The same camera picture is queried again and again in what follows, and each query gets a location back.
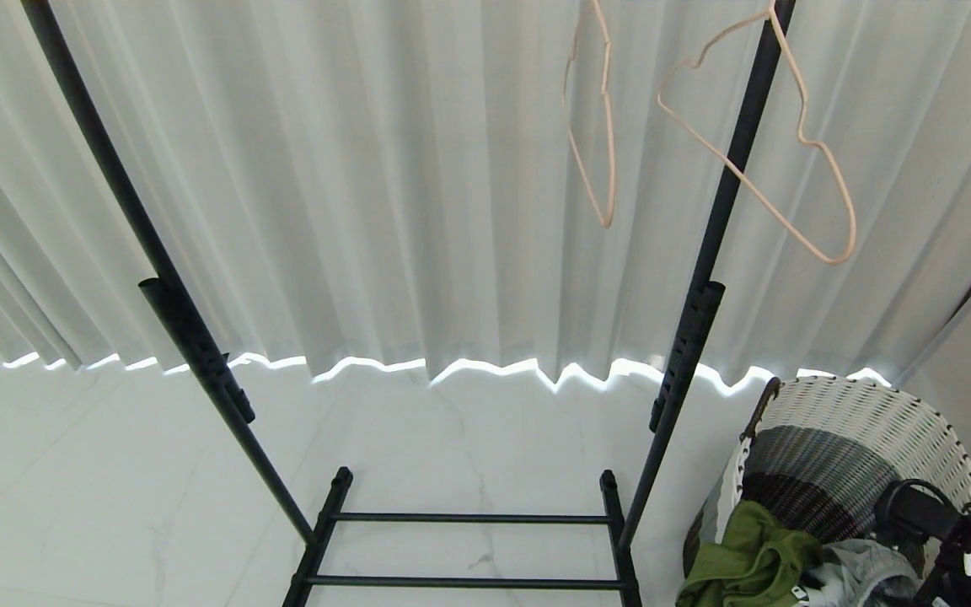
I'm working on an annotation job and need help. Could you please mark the pink clothes hanger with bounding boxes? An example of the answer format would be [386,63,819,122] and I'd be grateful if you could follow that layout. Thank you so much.
[563,0,618,229]
[657,0,858,266]

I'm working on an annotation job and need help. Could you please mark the pale grey shorts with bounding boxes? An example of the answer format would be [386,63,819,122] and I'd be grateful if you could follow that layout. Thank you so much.
[796,538,929,607]

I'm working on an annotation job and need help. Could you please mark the black clothes rack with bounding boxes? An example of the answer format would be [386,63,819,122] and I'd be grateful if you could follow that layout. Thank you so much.
[20,0,797,607]

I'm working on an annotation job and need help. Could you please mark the white laundry basket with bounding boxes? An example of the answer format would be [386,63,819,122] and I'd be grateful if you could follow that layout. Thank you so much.
[684,375,971,607]

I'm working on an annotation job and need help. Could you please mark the white curtain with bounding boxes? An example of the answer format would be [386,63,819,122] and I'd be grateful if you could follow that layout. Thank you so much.
[0,0,971,397]

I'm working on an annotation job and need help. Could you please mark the green garment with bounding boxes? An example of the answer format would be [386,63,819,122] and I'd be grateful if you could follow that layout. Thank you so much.
[675,500,825,607]

